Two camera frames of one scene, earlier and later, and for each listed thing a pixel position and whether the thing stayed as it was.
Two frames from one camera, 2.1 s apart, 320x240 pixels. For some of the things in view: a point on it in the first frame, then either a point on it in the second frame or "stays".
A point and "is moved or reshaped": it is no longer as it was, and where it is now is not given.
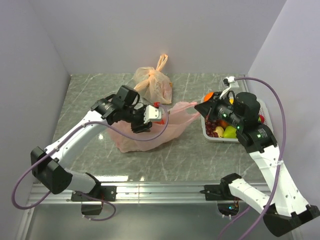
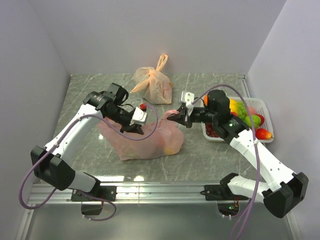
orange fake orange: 208,96 stays
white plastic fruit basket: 265,118 stays
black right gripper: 209,108 to 180,117
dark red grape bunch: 210,126 stays
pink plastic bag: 155,137 is moved or reshaped
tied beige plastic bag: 152,85 stays
